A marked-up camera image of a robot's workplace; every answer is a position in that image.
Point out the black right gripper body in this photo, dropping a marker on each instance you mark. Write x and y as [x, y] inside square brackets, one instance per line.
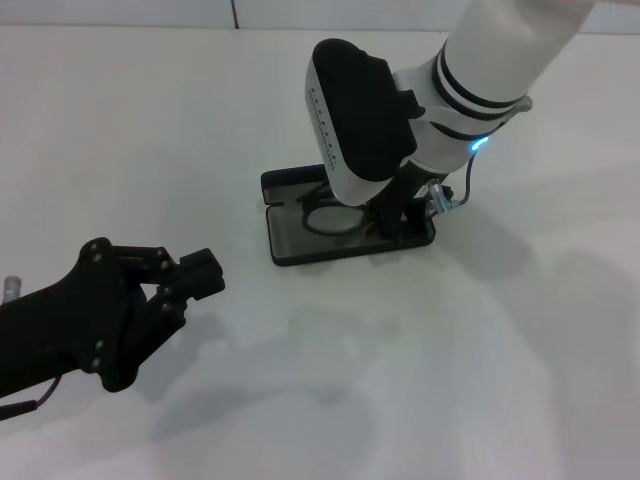
[405, 190]

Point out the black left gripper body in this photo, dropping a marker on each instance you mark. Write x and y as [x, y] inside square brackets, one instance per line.
[75, 325]

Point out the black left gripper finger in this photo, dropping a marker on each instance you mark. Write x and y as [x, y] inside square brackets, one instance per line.
[207, 285]
[200, 262]

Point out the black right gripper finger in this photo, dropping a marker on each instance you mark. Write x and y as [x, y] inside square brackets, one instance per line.
[391, 227]
[416, 216]

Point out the black framed glasses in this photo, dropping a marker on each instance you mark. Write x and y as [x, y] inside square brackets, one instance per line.
[330, 233]

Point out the black glasses case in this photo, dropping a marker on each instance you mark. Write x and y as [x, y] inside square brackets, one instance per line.
[290, 235]

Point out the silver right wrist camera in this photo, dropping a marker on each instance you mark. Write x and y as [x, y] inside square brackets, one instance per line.
[365, 120]

